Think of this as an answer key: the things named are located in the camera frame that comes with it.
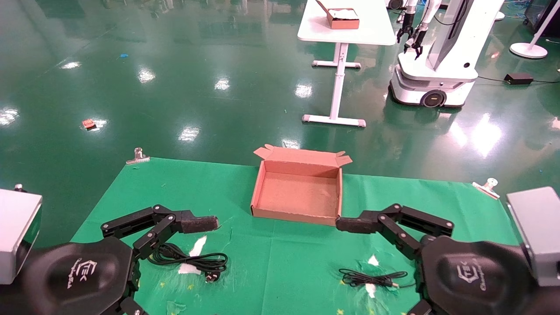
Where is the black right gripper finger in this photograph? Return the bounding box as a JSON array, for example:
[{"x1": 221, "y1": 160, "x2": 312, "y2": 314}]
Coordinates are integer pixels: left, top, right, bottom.
[{"x1": 336, "y1": 203, "x2": 455, "y2": 261}]

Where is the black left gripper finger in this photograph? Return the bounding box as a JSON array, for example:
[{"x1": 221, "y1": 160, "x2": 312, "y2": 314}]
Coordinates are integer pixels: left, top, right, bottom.
[{"x1": 101, "y1": 204, "x2": 219, "y2": 262}]

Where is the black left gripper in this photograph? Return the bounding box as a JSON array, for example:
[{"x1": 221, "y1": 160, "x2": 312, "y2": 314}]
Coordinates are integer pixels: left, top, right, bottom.
[{"x1": 0, "y1": 237, "x2": 147, "y2": 315}]

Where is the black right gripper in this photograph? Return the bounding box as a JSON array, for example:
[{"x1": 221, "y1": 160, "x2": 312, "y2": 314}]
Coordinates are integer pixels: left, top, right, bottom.
[{"x1": 406, "y1": 235, "x2": 541, "y2": 315}]

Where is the thick black power cord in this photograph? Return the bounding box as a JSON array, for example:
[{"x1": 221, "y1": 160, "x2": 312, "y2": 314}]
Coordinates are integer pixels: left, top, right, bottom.
[{"x1": 148, "y1": 243, "x2": 228, "y2": 283}]

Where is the thin black cable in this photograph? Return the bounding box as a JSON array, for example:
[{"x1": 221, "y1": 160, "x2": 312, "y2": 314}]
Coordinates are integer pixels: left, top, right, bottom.
[{"x1": 339, "y1": 269, "x2": 410, "y2": 289}]

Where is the open brown cardboard box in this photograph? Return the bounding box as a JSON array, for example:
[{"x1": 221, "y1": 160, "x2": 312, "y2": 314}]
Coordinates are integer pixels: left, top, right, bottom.
[{"x1": 251, "y1": 144, "x2": 353, "y2": 227}]

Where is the small brown cardboard box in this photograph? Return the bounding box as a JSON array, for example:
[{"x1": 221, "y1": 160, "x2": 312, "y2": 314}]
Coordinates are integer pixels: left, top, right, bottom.
[{"x1": 316, "y1": 0, "x2": 360, "y2": 30}]

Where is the green table cloth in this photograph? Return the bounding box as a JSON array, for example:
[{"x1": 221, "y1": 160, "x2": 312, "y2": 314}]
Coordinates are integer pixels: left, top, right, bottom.
[{"x1": 70, "y1": 157, "x2": 519, "y2": 315}]

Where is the silver metal cloth clip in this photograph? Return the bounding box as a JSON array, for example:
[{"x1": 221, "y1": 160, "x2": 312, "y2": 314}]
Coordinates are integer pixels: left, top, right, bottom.
[
  {"x1": 472, "y1": 178, "x2": 500, "y2": 200},
  {"x1": 126, "y1": 147, "x2": 150, "y2": 165}
]

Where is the white wheeled robot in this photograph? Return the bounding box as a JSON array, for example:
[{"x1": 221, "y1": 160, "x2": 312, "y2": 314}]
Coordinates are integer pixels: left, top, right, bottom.
[{"x1": 389, "y1": 0, "x2": 504, "y2": 108}]

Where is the white standing table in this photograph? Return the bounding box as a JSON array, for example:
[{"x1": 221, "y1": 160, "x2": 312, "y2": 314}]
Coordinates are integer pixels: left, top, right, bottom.
[{"x1": 297, "y1": 0, "x2": 396, "y2": 128}]

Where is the black power adapter brick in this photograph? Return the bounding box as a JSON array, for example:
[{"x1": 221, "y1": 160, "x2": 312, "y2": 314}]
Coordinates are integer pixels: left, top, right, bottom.
[{"x1": 504, "y1": 73, "x2": 534, "y2": 85}]

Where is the white pole floor stand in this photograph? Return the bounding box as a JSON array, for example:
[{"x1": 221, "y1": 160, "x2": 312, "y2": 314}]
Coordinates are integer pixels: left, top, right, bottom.
[{"x1": 510, "y1": 0, "x2": 560, "y2": 59}]

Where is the dark cabinet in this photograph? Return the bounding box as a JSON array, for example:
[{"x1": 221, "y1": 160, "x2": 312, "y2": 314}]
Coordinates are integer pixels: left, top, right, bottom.
[{"x1": 524, "y1": 0, "x2": 560, "y2": 38}]

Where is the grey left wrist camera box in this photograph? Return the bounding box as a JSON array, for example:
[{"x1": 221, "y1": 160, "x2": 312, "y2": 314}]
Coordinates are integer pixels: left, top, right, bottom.
[{"x1": 0, "y1": 189, "x2": 43, "y2": 285}]

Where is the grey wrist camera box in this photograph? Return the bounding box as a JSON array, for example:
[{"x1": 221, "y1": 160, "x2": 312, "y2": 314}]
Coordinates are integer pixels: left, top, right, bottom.
[
  {"x1": 0, "y1": 189, "x2": 43, "y2": 285},
  {"x1": 506, "y1": 187, "x2": 560, "y2": 287}
]

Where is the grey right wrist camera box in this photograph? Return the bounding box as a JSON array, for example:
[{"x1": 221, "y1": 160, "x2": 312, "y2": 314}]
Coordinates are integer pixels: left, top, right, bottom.
[{"x1": 506, "y1": 187, "x2": 560, "y2": 287}]

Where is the black floor cable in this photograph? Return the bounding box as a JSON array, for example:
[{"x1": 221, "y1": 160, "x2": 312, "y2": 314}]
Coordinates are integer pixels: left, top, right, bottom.
[{"x1": 477, "y1": 75, "x2": 560, "y2": 84}]

